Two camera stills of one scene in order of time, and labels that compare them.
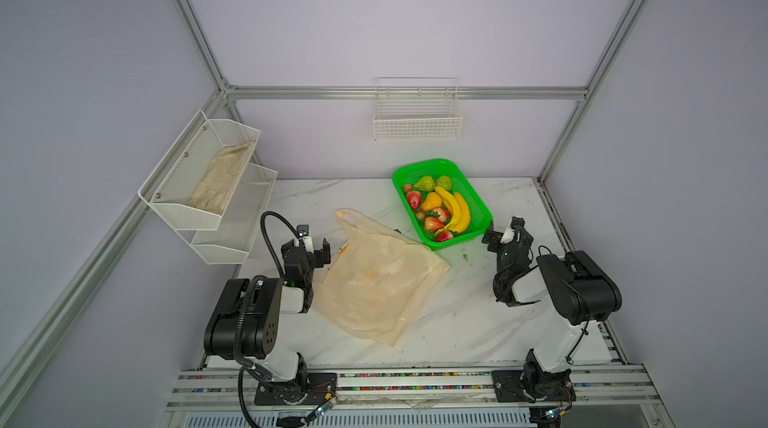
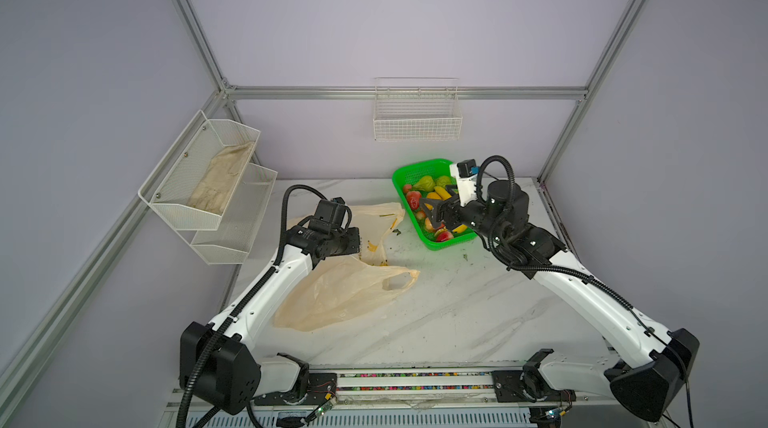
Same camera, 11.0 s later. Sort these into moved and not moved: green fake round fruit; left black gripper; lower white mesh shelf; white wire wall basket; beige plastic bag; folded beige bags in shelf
Moved: beige plastic bag; left black gripper
Not moved: green fake round fruit; lower white mesh shelf; white wire wall basket; folded beige bags in shelf
